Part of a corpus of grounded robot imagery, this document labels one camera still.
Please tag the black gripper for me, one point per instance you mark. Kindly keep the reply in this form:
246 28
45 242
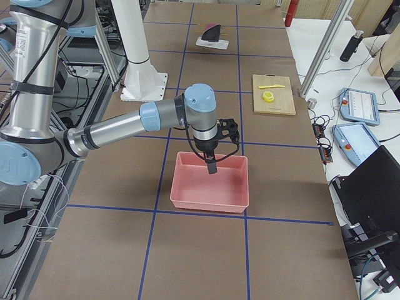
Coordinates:
205 146

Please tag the pink and grey cloth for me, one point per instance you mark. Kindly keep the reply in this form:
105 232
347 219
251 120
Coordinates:
211 33

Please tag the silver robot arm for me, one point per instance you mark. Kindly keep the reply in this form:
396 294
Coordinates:
29 149

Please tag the black water bottle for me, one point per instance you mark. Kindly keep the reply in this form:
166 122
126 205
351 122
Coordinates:
352 46

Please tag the pink plastic bin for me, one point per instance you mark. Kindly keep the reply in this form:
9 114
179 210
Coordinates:
225 191

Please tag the yellow lemon slices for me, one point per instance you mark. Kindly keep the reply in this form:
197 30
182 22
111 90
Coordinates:
268 96

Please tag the wooden cutting board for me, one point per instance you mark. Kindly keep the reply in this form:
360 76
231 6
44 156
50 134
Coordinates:
283 103

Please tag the yellow plastic knife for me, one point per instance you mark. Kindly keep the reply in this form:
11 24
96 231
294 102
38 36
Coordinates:
271 86

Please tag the white rectangular tray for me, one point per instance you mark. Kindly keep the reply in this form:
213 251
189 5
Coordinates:
221 44

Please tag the near teach pendant tablet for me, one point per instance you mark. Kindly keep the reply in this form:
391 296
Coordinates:
356 141

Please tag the teach pendant tablet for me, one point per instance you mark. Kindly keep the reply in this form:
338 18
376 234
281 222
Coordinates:
356 105
356 141

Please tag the far teach pendant tablet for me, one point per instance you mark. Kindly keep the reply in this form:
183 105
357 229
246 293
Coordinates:
356 105

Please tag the black laptop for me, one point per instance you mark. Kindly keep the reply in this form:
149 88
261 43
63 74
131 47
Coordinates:
370 194

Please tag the red fire extinguisher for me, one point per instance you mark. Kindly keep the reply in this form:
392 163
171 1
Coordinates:
291 12

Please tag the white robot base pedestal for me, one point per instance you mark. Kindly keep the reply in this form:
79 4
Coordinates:
142 82

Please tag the aluminium frame post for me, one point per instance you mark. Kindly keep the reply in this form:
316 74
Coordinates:
325 45

